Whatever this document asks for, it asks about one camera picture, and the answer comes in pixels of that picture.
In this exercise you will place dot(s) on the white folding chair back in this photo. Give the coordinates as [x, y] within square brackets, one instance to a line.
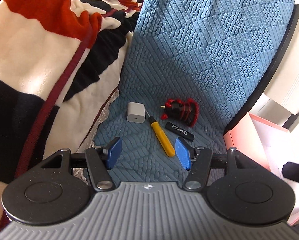
[279, 103]

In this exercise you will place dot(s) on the black usb stick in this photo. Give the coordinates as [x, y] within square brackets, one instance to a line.
[179, 131]

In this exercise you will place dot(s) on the pink cardboard box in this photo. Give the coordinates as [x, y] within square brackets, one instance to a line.
[269, 145]

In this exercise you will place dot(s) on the red black lion dance figurine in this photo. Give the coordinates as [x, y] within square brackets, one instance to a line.
[185, 111]

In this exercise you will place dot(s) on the white usb charger cube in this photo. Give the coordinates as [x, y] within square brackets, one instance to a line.
[136, 112]

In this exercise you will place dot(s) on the blue textured sofa cover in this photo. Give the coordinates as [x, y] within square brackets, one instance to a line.
[212, 51]

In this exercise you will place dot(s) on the yellow handle screwdriver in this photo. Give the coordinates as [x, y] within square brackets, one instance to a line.
[161, 136]

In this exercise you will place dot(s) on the striped red white black blanket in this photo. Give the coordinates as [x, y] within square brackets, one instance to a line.
[60, 65]

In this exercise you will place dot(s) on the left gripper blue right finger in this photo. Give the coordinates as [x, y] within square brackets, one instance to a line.
[185, 153]

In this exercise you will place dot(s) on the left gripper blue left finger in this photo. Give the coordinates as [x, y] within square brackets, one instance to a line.
[111, 153]

